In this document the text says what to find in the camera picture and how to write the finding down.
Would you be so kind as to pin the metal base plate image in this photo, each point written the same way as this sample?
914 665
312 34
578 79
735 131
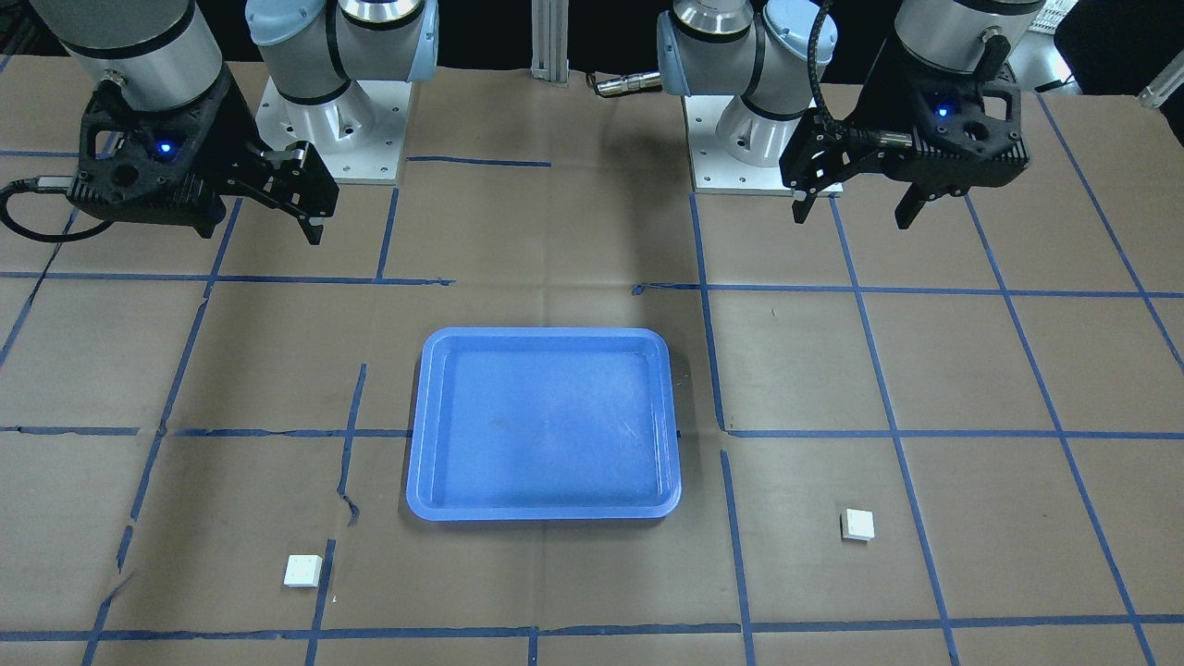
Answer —
359 135
734 150

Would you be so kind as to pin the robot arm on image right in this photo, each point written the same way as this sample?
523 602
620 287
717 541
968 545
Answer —
774 58

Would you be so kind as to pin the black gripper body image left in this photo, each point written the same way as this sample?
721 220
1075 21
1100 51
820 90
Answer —
233 128

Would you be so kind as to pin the left-image gripper black finger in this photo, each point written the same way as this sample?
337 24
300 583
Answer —
306 196

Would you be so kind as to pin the blue plastic tray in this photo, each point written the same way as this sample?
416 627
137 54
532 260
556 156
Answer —
544 423

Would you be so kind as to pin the white block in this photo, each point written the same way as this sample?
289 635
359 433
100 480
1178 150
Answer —
303 571
857 525

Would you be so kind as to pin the right-image gripper finger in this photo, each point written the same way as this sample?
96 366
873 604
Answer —
918 196

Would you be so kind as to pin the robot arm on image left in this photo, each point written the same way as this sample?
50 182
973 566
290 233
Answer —
170 52

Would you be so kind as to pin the right-image gripper black finger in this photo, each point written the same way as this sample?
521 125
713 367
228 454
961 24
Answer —
823 152

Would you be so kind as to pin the aluminium profile post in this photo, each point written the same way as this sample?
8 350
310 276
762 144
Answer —
549 37

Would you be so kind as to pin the metal base plate image right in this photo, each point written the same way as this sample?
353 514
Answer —
734 150

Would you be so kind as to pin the left-image gripper finger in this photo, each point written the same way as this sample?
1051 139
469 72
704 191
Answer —
291 166

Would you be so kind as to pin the metal base plate image left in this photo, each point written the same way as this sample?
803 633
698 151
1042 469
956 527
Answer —
359 135

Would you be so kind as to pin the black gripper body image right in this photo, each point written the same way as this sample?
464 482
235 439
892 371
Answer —
890 100

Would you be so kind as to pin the metal cable connector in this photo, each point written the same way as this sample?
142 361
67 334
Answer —
635 83

